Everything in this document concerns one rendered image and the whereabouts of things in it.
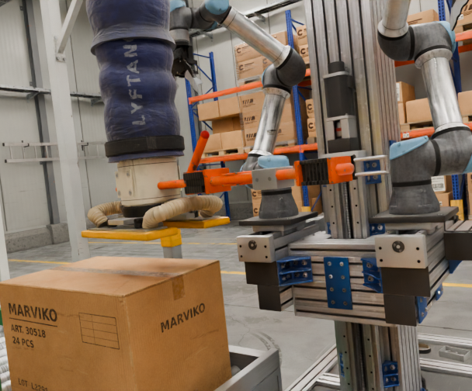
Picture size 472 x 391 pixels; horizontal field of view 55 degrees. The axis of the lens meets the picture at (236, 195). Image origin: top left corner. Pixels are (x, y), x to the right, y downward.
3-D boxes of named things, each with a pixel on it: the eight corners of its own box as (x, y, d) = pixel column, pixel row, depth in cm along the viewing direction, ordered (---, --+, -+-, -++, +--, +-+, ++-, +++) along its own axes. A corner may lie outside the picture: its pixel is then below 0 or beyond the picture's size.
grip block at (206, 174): (182, 195, 114) (180, 172, 114) (211, 192, 121) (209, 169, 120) (205, 194, 108) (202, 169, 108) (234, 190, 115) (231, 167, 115)
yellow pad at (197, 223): (135, 227, 148) (133, 212, 147) (161, 223, 155) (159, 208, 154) (205, 229, 124) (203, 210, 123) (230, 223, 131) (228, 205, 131)
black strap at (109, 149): (91, 159, 131) (89, 145, 131) (157, 155, 148) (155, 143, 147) (134, 151, 115) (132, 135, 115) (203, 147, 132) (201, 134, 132)
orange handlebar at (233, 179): (95, 196, 148) (94, 185, 148) (169, 188, 170) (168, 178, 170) (344, 179, 83) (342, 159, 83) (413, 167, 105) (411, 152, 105)
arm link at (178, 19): (189, -2, 167) (168, -3, 164) (193, 29, 168) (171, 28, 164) (183, 6, 174) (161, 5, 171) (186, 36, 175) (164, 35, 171)
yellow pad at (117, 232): (81, 237, 134) (78, 220, 134) (111, 232, 141) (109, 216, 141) (147, 241, 110) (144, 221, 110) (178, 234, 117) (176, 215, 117)
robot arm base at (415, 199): (397, 209, 154) (393, 180, 154) (444, 207, 145) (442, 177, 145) (383, 215, 142) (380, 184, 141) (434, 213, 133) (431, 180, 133)
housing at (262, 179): (251, 190, 99) (249, 170, 99) (271, 187, 104) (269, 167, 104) (276, 188, 94) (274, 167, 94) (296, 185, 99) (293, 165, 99)
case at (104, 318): (12, 403, 148) (-4, 282, 146) (109, 354, 181) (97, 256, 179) (143, 451, 114) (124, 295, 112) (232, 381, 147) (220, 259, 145)
